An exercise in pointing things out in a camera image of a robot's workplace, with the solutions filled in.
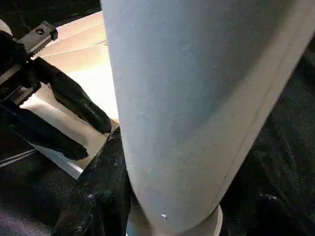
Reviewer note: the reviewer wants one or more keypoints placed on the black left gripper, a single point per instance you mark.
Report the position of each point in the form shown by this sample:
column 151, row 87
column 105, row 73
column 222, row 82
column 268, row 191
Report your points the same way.
column 29, row 44

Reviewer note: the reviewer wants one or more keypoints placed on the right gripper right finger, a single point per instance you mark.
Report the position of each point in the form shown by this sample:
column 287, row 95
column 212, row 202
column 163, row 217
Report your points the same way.
column 275, row 211

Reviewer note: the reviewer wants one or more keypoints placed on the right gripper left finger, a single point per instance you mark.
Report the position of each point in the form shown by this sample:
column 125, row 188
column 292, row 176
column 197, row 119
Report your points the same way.
column 98, row 196

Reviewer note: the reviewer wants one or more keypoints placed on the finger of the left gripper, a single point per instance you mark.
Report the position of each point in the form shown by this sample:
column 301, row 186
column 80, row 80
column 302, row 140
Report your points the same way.
column 54, row 137

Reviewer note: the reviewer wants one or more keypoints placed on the white plastic table top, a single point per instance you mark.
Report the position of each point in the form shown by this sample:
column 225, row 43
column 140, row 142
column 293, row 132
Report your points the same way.
column 86, row 73

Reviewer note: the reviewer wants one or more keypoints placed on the white plastic table leg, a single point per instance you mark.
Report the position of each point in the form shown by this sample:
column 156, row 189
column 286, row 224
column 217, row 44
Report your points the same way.
column 184, row 98

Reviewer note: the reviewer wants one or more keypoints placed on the black work mat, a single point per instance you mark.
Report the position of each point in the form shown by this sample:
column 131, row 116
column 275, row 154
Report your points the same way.
column 290, row 98

